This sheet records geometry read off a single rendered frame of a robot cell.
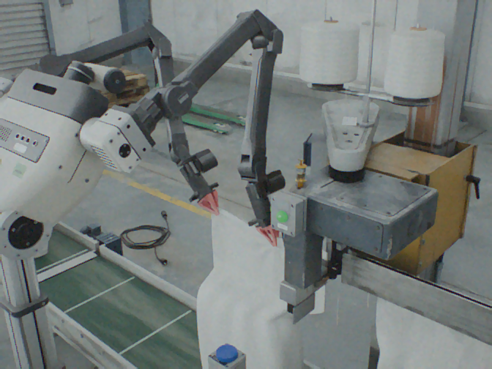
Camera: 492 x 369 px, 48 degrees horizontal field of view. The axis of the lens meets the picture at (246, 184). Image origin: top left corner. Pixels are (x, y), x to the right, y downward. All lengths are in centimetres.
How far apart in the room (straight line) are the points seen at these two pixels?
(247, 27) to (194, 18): 761
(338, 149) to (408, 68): 26
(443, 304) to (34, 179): 105
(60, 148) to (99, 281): 148
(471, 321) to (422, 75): 60
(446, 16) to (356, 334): 190
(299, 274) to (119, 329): 124
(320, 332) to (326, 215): 179
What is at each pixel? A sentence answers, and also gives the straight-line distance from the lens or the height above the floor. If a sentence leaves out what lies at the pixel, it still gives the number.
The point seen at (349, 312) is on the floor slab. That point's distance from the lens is 321.
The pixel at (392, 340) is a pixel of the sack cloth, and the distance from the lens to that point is 156.
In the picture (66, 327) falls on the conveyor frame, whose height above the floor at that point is 35.
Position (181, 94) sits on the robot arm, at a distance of 142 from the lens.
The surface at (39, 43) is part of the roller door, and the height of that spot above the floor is 61.
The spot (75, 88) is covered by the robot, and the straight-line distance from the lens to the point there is 149.
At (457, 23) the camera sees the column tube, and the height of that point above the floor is 169.
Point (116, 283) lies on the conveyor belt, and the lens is 281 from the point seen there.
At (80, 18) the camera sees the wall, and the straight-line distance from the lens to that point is 970.
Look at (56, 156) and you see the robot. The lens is 145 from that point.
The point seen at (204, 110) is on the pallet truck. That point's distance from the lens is 680.
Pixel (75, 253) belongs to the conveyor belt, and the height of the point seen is 38.
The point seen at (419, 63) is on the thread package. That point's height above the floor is 162.
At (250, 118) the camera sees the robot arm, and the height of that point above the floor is 142.
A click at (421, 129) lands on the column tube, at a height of 139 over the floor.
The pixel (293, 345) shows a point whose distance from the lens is 183.
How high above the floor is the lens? 187
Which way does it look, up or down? 23 degrees down
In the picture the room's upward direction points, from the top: 1 degrees counter-clockwise
